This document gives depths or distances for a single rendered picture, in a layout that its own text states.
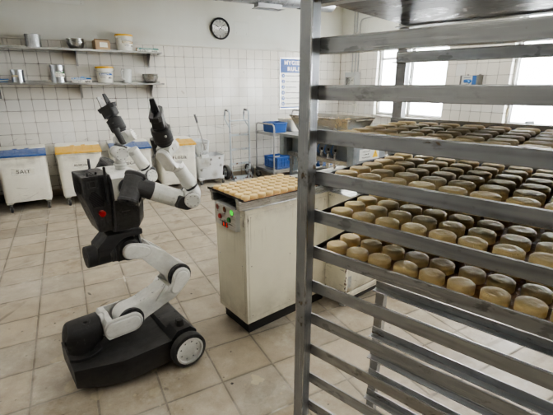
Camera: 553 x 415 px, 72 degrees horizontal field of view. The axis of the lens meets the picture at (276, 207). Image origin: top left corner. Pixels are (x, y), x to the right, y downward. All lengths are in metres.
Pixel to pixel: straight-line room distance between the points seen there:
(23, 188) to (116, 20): 2.60
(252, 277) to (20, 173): 3.92
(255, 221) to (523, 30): 1.79
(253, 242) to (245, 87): 4.77
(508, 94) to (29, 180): 5.42
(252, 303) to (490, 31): 2.05
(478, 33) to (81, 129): 5.84
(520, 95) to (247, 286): 1.95
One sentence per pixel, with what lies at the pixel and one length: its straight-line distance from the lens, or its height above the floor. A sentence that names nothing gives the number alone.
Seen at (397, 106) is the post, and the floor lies 1.46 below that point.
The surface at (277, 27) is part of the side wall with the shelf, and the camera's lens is 7.13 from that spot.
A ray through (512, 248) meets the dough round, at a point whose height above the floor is 1.24.
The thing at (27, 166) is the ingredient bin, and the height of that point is 0.57.
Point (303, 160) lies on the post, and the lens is 0.83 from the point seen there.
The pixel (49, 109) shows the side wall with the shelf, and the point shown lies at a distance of 6.21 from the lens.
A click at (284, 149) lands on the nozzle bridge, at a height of 1.06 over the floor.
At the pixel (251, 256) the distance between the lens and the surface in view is 2.30.
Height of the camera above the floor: 1.51
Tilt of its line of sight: 18 degrees down
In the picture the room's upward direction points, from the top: straight up
